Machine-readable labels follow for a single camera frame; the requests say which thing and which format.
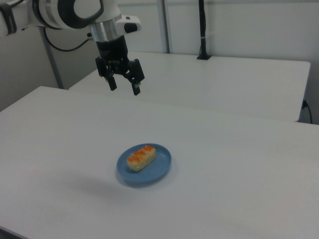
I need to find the blue round plate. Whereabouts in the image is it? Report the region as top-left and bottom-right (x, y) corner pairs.
(116, 143), (172, 188)

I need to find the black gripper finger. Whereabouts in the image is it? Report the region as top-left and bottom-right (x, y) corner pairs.
(95, 56), (118, 91)
(126, 58), (146, 96)

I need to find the grey metal partition post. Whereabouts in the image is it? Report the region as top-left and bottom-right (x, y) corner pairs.
(159, 0), (173, 54)
(39, 26), (64, 90)

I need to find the bread with orange topping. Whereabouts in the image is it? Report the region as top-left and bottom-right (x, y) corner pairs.
(126, 144), (157, 172)

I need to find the white side table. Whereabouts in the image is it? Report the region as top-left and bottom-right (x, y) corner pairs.
(68, 51), (311, 122)

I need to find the black cable with wall plug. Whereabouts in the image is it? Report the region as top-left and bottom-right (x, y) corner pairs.
(301, 99), (314, 124)

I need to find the black pole with base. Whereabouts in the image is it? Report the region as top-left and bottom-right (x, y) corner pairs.
(196, 0), (212, 60)

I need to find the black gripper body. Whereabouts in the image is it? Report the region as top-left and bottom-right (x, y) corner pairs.
(96, 36), (132, 75)

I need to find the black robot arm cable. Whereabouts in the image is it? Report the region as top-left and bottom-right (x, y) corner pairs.
(42, 26), (94, 52)

